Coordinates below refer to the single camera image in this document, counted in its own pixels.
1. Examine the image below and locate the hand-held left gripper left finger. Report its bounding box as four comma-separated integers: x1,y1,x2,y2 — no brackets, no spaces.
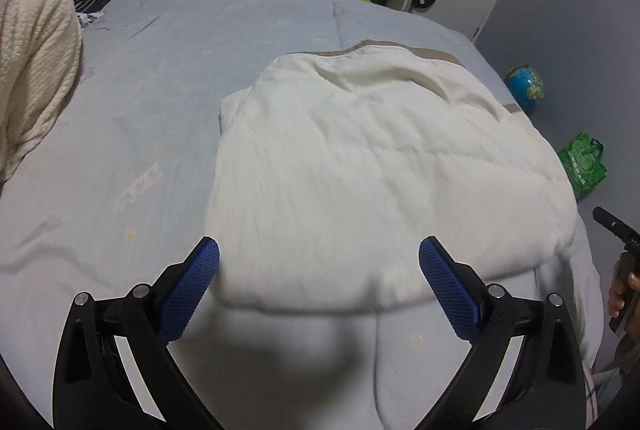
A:
52,236,226,430

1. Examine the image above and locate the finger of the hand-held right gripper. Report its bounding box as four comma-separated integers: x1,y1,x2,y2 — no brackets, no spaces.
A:
592,206,640,251

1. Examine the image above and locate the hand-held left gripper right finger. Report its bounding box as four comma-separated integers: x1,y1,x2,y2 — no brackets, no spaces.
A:
418,236,586,430

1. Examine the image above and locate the cream large garment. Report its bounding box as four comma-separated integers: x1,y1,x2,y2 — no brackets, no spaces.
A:
205,40,581,313

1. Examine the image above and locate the person's right hand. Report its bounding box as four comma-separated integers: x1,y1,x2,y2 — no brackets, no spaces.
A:
606,271,640,319

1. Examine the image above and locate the green plastic bag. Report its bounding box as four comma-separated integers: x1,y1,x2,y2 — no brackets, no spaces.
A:
557,132,608,201

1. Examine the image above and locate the person's leg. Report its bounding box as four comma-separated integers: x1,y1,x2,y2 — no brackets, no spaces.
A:
587,335,640,426

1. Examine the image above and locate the blue globe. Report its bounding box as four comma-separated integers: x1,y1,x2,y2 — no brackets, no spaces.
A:
504,64,546,115

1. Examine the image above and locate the bed with pale blue cover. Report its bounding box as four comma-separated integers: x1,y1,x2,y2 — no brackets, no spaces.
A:
0,0,603,430

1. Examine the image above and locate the cream knitted blanket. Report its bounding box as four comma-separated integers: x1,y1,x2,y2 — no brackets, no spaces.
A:
0,0,83,183

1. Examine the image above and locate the small patterned cloth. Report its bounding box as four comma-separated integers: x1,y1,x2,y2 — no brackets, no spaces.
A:
77,11,107,31

